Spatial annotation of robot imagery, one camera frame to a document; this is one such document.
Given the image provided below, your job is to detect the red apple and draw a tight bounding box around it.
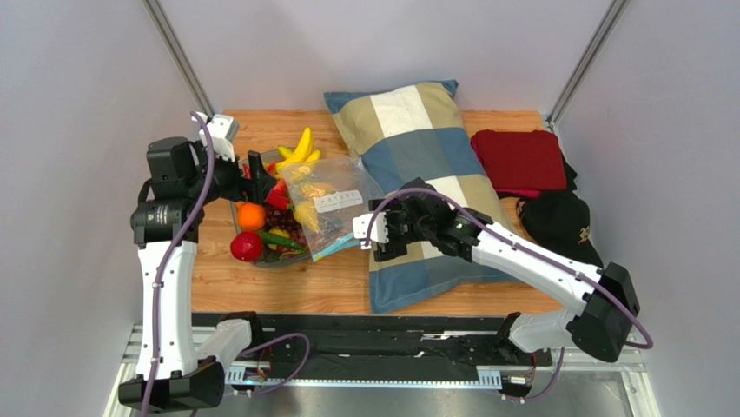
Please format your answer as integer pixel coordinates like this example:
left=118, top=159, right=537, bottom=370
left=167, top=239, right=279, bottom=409
left=229, top=231, right=264, bottom=262

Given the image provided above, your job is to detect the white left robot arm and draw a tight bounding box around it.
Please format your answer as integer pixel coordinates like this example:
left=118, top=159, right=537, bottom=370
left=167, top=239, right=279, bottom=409
left=117, top=137, right=276, bottom=414

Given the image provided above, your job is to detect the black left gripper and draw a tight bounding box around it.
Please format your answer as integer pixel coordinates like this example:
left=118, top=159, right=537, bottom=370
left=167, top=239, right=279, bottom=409
left=185, top=141, right=277, bottom=207

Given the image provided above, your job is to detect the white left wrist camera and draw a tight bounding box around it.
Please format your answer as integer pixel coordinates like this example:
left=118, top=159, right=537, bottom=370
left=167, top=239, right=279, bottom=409
left=191, top=112, right=240, bottom=162

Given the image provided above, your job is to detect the black cap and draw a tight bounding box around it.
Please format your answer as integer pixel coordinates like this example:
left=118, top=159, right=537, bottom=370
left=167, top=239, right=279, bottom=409
left=517, top=190, right=604, bottom=268

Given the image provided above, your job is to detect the orange fruit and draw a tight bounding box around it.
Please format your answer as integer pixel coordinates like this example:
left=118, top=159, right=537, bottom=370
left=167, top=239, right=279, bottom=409
left=237, top=202, right=267, bottom=232

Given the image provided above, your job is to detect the yellow banana bunch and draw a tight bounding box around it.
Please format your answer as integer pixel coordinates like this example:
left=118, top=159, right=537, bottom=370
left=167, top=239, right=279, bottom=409
left=274, top=127, right=321, bottom=173

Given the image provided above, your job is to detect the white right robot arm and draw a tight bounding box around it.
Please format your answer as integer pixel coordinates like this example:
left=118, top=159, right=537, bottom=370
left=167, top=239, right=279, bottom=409
left=353, top=178, right=654, bottom=363

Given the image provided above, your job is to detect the yellow pear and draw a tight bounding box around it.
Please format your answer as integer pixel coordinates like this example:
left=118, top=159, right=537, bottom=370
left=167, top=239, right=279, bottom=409
left=293, top=200, right=320, bottom=233

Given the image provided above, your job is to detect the green chili pepper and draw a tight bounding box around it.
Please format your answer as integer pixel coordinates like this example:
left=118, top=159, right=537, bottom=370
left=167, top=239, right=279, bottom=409
left=258, top=231, right=307, bottom=252

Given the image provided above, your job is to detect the grey fruit bowl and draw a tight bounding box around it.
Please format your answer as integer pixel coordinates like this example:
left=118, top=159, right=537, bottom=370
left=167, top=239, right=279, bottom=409
left=229, top=149, right=312, bottom=268

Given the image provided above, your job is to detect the red folded cloth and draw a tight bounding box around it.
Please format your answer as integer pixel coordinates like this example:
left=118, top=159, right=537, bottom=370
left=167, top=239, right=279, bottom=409
left=471, top=129, right=577, bottom=198

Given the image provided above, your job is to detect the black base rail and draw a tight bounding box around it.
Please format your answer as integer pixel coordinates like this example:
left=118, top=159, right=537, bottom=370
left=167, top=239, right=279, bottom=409
left=190, top=312, right=556, bottom=386

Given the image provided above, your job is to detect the clear zip top bag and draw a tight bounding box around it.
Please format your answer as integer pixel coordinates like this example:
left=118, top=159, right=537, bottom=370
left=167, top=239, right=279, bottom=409
left=278, top=156, right=385, bottom=261

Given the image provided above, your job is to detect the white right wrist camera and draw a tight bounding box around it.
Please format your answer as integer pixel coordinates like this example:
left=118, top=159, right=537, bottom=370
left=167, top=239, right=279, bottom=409
left=352, top=212, right=389, bottom=250

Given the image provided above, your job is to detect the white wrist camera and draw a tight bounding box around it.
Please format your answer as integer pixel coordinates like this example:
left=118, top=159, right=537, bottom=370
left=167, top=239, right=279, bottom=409
left=352, top=212, right=389, bottom=250
left=191, top=112, right=240, bottom=162

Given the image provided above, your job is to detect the yellow orange mango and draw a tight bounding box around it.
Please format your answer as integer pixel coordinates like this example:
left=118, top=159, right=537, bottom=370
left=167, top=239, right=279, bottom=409
left=298, top=182, right=336, bottom=200

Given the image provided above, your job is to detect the small yellow lemon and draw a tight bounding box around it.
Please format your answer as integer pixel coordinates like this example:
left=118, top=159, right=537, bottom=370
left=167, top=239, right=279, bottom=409
left=268, top=227, right=291, bottom=251

